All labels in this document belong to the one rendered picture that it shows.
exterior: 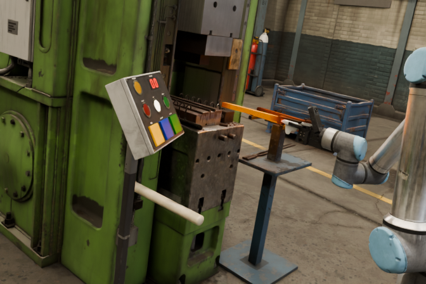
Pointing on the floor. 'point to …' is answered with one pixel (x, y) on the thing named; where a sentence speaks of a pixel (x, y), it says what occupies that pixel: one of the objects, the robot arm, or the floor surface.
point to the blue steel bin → (298, 97)
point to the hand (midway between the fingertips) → (284, 119)
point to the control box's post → (130, 168)
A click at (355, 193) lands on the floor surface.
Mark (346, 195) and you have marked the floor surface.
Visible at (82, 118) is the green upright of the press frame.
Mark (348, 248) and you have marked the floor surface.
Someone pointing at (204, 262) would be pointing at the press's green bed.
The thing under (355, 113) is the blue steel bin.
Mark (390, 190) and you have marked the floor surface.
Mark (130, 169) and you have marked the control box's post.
